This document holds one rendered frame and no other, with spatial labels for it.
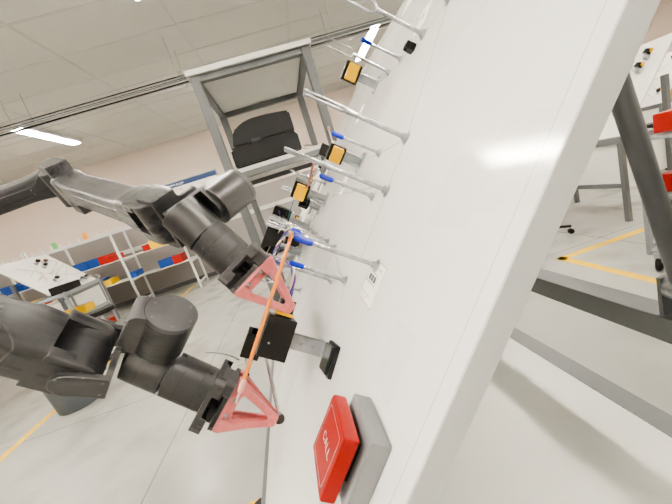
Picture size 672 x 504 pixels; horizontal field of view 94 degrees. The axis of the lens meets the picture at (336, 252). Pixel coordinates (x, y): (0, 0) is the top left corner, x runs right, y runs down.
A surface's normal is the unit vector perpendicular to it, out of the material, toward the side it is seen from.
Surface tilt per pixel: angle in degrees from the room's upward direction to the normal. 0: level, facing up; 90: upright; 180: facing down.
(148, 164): 90
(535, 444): 0
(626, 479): 0
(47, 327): 68
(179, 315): 50
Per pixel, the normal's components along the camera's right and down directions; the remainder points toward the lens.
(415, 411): -0.92, -0.33
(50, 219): 0.13, 0.18
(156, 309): 0.50, -0.77
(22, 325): 0.77, -0.61
